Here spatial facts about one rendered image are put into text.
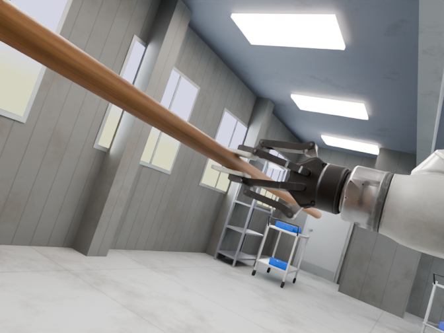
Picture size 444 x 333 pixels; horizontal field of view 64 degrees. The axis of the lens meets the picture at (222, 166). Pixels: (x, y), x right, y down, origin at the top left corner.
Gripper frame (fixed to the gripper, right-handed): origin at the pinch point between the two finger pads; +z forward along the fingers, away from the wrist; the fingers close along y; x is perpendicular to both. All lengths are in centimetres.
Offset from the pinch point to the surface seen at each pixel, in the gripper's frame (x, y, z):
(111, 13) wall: 186, -145, 296
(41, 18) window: 120, -96, 297
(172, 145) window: 351, -43, 289
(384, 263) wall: 749, 29, -5
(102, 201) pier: 243, 53, 272
